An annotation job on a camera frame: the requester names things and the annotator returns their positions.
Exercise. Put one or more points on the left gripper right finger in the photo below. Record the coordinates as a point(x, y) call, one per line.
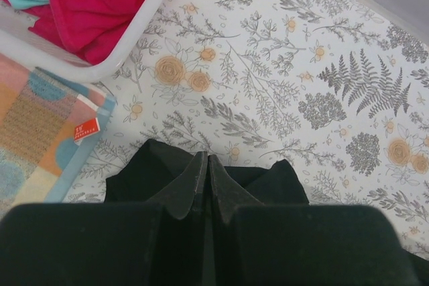
point(265, 232)

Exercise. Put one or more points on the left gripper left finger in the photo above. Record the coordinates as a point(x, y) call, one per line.
point(156, 242)

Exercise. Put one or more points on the black t-shirt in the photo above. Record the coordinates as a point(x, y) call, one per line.
point(156, 164)

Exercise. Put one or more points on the colourful checked towel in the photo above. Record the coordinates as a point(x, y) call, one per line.
point(49, 127)

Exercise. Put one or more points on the floral patterned table mat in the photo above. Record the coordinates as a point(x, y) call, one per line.
point(332, 86)

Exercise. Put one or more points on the magenta t-shirt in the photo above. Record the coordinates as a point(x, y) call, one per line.
point(89, 29)

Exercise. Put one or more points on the white plastic basket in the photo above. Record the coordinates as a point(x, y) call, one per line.
point(30, 50)

